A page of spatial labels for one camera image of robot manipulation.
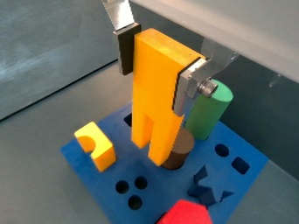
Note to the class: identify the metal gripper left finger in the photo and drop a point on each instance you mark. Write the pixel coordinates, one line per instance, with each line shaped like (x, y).
(125, 29)

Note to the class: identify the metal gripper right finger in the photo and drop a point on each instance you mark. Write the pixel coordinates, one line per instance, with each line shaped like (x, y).
(194, 79)

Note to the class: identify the yellow double-square forked block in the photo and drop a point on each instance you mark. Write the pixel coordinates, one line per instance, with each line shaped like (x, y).
(160, 58)

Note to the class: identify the blue peg board base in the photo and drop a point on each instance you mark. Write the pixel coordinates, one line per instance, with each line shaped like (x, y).
(135, 191)

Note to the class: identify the green cylinder peg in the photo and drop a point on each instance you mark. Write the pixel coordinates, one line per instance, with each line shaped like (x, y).
(207, 111)

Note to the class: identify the brown cylinder peg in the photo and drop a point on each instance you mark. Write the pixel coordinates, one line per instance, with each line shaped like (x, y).
(182, 148)

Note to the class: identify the yellow notched block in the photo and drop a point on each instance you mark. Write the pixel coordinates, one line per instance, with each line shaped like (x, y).
(96, 144)

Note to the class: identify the blue star peg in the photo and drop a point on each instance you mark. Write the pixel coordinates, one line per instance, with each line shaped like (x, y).
(208, 189)

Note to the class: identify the red hexagonal peg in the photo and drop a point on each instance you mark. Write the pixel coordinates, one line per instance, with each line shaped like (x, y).
(186, 212)

